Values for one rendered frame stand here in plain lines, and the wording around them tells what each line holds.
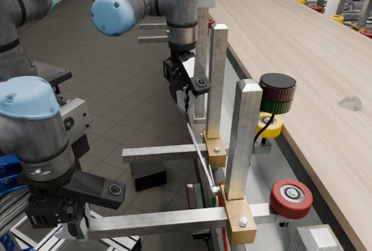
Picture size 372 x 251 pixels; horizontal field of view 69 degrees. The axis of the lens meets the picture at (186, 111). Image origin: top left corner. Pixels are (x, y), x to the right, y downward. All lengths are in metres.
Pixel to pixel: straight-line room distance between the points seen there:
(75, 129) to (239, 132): 0.42
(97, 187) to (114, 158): 1.51
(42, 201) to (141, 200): 1.22
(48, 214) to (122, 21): 0.36
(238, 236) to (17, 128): 0.43
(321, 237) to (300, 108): 0.62
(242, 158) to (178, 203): 1.20
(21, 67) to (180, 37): 0.38
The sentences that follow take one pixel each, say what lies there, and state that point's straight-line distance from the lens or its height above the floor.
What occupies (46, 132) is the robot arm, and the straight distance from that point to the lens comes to 0.43.
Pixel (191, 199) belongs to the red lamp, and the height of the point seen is 0.70.
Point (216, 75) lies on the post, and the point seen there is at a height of 1.04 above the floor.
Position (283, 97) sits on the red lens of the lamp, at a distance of 0.46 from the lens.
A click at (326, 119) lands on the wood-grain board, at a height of 0.90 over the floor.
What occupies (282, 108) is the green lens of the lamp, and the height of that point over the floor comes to 1.11.
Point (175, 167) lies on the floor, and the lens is 1.89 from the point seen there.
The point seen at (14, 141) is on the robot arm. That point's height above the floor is 1.12.
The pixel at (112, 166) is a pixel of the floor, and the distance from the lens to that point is 1.96.
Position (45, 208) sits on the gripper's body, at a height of 0.96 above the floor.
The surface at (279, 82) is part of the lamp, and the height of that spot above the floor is 1.15.
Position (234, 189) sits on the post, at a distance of 0.60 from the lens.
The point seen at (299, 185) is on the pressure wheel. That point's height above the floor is 0.91.
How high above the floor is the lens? 1.35
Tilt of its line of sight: 34 degrees down
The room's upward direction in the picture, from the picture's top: straight up
